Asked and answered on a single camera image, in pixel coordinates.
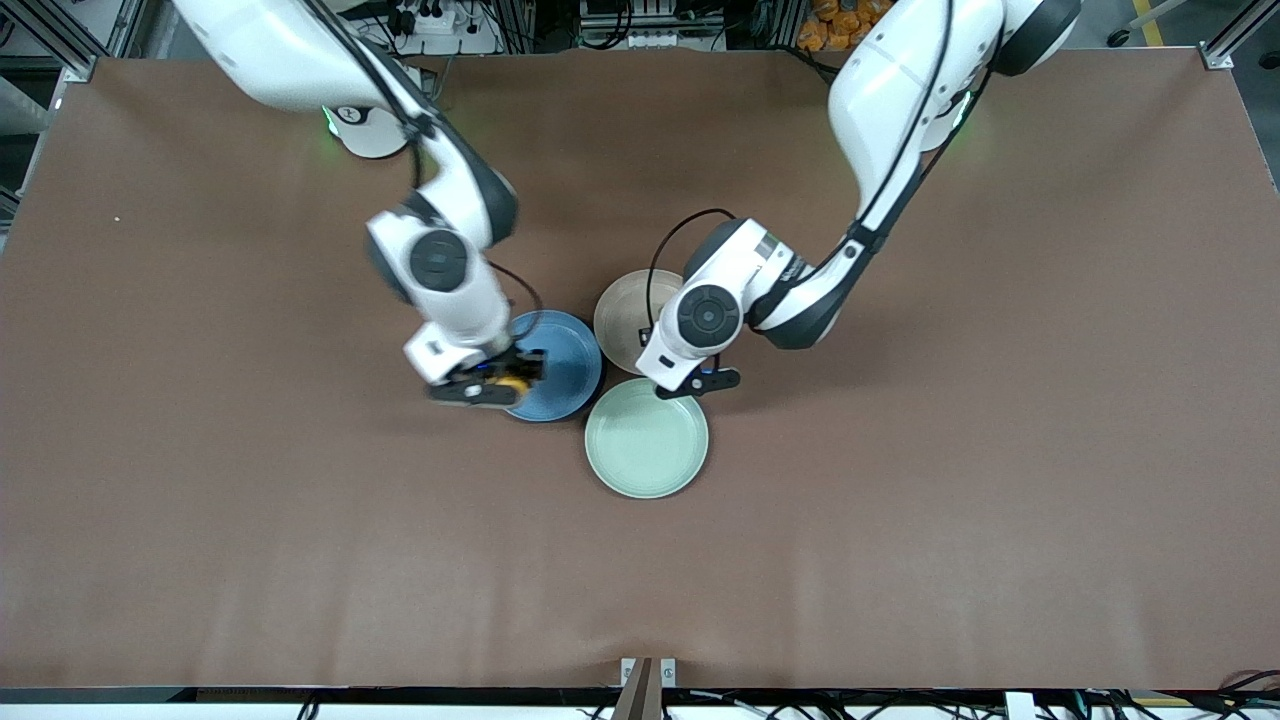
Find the orange snack bag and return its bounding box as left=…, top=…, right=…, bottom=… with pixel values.
left=796, top=0, right=894, bottom=54

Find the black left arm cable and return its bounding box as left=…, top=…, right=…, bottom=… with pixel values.
left=644, top=207, right=738, bottom=333

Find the light green plate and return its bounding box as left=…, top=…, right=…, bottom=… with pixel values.
left=584, top=377, right=710, bottom=500

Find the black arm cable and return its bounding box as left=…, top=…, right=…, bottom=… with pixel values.
left=488, top=261, right=546, bottom=343
left=644, top=207, right=738, bottom=333

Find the blue plate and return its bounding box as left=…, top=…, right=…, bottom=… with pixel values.
left=498, top=309, right=604, bottom=423

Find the beige plate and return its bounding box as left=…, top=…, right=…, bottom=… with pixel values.
left=593, top=269, right=687, bottom=377

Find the white power strip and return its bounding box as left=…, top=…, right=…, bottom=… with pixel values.
left=385, top=0, right=503, bottom=57

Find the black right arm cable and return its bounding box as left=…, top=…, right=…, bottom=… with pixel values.
left=488, top=261, right=546, bottom=343

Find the aluminium frame post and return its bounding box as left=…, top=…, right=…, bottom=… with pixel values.
left=20, top=0, right=151, bottom=85
left=1198, top=0, right=1280, bottom=71

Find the metal table edge bracket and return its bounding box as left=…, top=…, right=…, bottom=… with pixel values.
left=611, top=657, right=678, bottom=720

